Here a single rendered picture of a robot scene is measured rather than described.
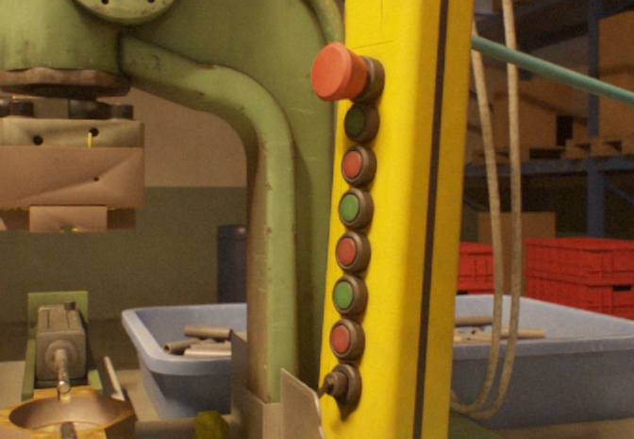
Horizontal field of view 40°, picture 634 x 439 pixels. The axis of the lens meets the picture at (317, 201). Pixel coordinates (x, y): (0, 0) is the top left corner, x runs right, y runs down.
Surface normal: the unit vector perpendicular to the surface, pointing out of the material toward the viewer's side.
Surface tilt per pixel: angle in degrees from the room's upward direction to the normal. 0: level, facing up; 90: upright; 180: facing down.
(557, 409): 100
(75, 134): 90
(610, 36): 90
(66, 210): 90
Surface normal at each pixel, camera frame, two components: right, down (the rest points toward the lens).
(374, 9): -0.76, -0.09
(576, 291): -0.96, 0.00
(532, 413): 0.29, 0.18
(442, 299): 0.65, 0.00
